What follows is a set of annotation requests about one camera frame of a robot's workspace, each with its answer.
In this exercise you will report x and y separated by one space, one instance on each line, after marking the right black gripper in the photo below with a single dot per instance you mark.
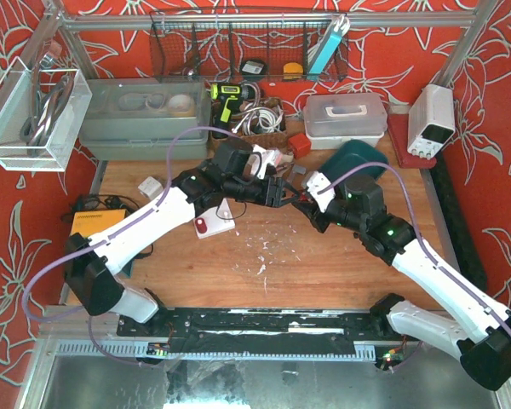
318 217

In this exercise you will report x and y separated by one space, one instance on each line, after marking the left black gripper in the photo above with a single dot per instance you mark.
273 193

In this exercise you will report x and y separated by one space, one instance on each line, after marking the white peg fixture board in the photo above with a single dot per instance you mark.
219 219

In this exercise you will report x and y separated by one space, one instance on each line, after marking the white plug adapter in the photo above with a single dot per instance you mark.
150 188

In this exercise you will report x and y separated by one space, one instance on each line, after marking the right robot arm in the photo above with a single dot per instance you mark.
477 330

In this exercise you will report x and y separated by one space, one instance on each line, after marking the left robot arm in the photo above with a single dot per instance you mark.
94 263

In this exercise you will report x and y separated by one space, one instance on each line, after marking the beige work glove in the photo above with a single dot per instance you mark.
285 160

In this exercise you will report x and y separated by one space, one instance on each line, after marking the small red box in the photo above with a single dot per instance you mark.
299 145

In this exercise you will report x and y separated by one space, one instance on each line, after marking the teal plastic tray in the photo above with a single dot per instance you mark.
348 156

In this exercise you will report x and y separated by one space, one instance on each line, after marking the wicker basket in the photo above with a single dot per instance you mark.
262 124

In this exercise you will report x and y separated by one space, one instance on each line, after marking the white clear lidded case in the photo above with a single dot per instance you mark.
332 120

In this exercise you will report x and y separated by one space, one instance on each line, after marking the red mat under supply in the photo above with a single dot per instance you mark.
398 132

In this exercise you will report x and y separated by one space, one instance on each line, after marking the white bench power supply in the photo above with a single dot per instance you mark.
431 121

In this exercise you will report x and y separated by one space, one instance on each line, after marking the grey plastic storage box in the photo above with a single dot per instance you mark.
137 119

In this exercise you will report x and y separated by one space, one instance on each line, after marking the blue white booklet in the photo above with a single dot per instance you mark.
319 55

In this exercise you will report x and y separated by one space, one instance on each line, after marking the orange teal power box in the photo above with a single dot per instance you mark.
88 223

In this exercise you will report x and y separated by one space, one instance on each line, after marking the clear acrylic hanging bin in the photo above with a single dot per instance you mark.
41 113

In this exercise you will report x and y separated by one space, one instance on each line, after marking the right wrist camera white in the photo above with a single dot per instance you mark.
318 187

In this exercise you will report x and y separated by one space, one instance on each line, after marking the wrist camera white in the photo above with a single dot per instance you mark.
264 159
318 187

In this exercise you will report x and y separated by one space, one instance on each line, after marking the small metal bracket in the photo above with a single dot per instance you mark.
295 171

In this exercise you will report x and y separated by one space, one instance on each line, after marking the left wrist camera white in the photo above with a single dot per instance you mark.
264 159

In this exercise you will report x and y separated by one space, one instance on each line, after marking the green black cordless drill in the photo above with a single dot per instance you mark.
230 98

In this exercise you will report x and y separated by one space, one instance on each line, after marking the black wire wall basket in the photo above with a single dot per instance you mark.
211 45

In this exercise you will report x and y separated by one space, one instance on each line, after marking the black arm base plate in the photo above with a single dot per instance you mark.
258 331

